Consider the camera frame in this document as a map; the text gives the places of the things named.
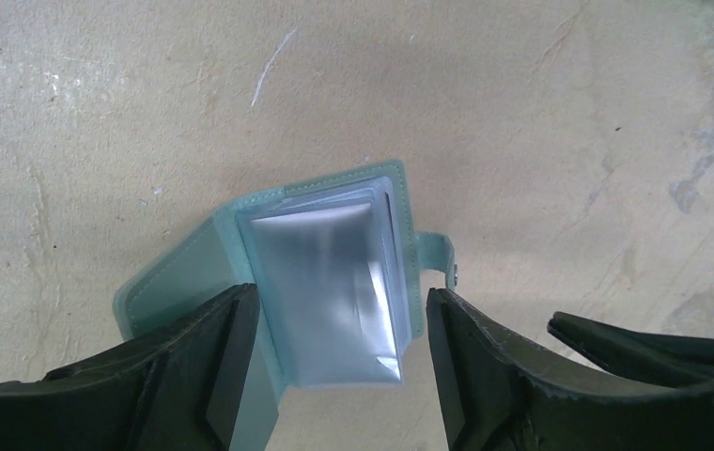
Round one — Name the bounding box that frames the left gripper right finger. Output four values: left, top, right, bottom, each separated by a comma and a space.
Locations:
427, 288, 714, 450

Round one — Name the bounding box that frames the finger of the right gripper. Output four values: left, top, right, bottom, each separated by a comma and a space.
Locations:
548, 312, 714, 387

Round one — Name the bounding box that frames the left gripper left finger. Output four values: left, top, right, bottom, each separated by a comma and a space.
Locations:
0, 284, 259, 450

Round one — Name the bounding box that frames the green card holder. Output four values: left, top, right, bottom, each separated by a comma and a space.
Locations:
113, 160, 457, 450

